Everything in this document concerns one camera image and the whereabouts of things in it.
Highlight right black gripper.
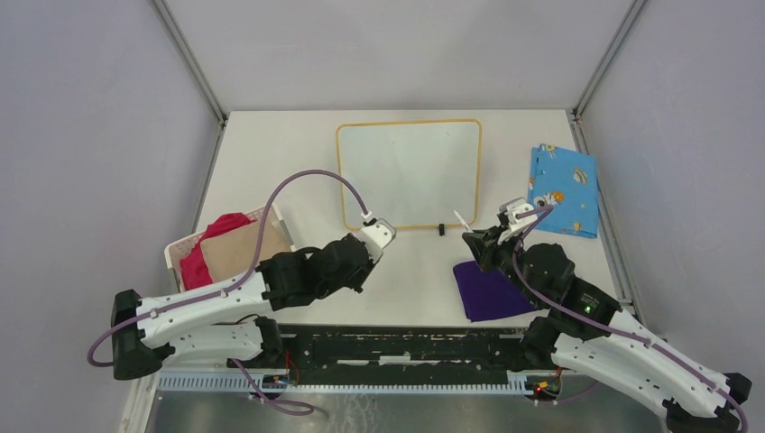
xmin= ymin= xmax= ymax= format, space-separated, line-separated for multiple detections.
xmin=462 ymin=222 xmax=544 ymax=307

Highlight yellow framed whiteboard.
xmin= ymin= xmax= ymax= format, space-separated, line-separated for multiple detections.
xmin=336 ymin=118 xmax=483 ymax=229

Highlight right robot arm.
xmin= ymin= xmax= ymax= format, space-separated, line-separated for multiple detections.
xmin=462 ymin=226 xmax=752 ymax=432

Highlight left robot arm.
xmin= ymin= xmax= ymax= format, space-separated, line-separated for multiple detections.
xmin=110 ymin=233 xmax=383 ymax=381

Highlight purple cloth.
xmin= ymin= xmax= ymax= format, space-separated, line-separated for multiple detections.
xmin=453 ymin=262 xmax=538 ymax=322

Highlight blue cartoon cloth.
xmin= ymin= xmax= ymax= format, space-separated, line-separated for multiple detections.
xmin=528 ymin=143 xmax=599 ymax=239

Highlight tan cloth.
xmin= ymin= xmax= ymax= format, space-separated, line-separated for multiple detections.
xmin=211 ymin=222 xmax=291 ymax=282

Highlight red cloth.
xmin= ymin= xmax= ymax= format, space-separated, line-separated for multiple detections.
xmin=179 ymin=212 xmax=253 ymax=290

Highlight white plastic basket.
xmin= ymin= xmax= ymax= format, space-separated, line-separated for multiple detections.
xmin=164 ymin=206 xmax=296 ymax=291

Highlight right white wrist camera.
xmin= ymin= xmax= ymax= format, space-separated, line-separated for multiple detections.
xmin=497 ymin=198 xmax=541 ymax=244

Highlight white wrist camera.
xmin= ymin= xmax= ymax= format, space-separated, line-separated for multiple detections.
xmin=497 ymin=198 xmax=541 ymax=244
xmin=355 ymin=212 xmax=397 ymax=263

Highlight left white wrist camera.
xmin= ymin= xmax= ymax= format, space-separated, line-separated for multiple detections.
xmin=355 ymin=212 xmax=397 ymax=263

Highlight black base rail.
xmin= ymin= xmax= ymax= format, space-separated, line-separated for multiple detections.
xmin=244 ymin=324 xmax=557 ymax=385

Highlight right aluminium frame post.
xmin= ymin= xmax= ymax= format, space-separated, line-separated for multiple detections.
xmin=571 ymin=0 xmax=649 ymax=119

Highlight aluminium frame post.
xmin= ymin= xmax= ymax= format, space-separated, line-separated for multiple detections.
xmin=149 ymin=0 xmax=228 ymax=127
xmin=571 ymin=0 xmax=649 ymax=119

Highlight white slotted cable duct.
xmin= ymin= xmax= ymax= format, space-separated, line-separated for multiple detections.
xmin=157 ymin=372 xmax=533 ymax=397

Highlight left aluminium frame post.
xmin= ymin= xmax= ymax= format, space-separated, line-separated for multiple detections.
xmin=149 ymin=0 xmax=228 ymax=127

